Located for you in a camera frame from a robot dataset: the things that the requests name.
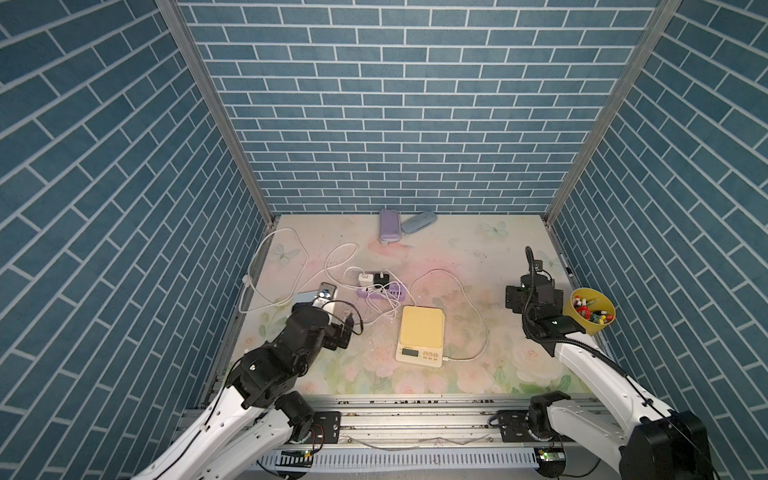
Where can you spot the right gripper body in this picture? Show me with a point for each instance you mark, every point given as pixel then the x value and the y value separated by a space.
pixel 512 293

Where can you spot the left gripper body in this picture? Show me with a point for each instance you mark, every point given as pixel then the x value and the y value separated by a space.
pixel 332 337

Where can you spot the white charger adapter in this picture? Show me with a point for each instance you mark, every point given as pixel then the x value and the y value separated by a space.
pixel 366 280

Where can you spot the black charger adapter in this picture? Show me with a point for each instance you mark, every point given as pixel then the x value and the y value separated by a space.
pixel 381 280

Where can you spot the yellow electronic scale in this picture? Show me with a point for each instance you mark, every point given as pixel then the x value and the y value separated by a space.
pixel 421 337

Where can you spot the purple power strip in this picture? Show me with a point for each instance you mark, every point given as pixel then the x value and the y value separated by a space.
pixel 394 291

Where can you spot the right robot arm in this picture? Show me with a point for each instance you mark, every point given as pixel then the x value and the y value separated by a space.
pixel 646 439

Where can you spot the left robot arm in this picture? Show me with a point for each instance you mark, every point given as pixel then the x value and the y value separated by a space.
pixel 257 408

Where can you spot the blue electronic scale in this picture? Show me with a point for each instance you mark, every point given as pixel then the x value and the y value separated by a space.
pixel 308 297

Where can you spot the yellow cup with markers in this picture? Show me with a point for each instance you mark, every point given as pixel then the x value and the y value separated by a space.
pixel 591 309

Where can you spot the purple case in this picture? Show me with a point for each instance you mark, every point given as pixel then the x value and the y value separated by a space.
pixel 389 226

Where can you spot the grey blue case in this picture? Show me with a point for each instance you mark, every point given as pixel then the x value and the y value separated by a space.
pixel 418 222

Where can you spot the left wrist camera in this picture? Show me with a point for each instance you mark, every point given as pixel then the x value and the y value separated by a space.
pixel 325 293

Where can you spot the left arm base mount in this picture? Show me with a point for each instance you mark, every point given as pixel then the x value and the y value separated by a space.
pixel 323 428

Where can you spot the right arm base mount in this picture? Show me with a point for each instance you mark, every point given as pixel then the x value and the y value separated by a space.
pixel 513 427

